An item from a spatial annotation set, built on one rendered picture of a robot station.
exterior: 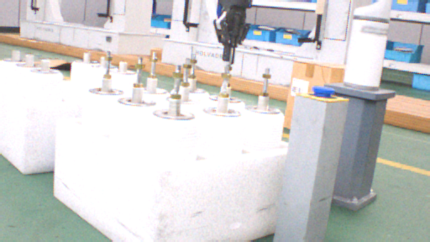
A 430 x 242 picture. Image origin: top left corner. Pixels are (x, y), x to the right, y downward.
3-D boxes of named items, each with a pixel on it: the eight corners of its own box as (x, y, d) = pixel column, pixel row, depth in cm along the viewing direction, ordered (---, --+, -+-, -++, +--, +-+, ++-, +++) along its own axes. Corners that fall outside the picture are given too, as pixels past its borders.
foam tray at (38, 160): (91, 130, 174) (95, 80, 171) (152, 160, 146) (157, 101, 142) (-19, 137, 149) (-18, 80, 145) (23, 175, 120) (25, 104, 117)
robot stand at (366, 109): (329, 184, 141) (346, 82, 135) (376, 198, 133) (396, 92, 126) (305, 194, 130) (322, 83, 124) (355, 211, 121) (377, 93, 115)
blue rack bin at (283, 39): (292, 44, 651) (294, 28, 647) (317, 48, 628) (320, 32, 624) (273, 43, 612) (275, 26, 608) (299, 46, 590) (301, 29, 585)
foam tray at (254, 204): (185, 175, 136) (191, 111, 132) (296, 227, 108) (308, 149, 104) (53, 196, 109) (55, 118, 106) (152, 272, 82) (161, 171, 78)
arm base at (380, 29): (351, 84, 131) (360, 21, 128) (383, 90, 126) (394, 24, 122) (337, 85, 124) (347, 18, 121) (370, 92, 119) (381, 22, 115)
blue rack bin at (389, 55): (390, 59, 567) (392, 41, 563) (422, 64, 545) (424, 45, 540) (376, 58, 528) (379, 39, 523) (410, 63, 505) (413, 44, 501)
